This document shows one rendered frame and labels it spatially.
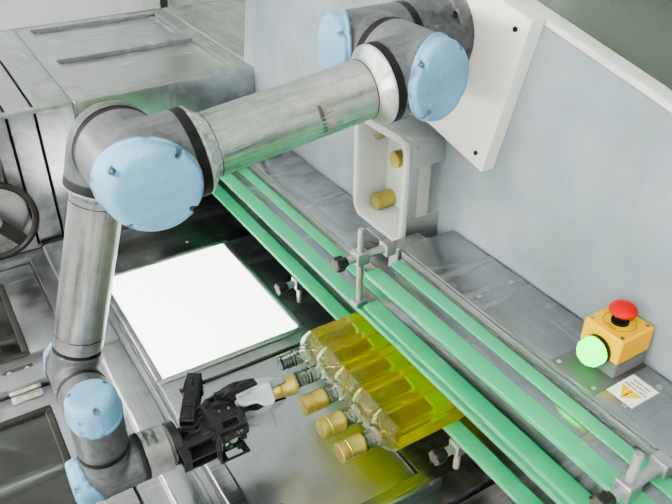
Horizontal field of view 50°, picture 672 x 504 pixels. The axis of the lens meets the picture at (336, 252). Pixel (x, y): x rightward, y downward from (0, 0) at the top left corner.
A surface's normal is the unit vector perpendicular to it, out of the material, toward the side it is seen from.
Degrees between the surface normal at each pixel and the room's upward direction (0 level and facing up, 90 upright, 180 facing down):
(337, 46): 8
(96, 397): 90
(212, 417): 90
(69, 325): 48
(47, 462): 90
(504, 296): 90
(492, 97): 0
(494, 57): 0
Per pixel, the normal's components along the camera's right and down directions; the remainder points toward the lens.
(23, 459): 0.00, -0.83
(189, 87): 0.53, 0.47
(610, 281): -0.85, 0.29
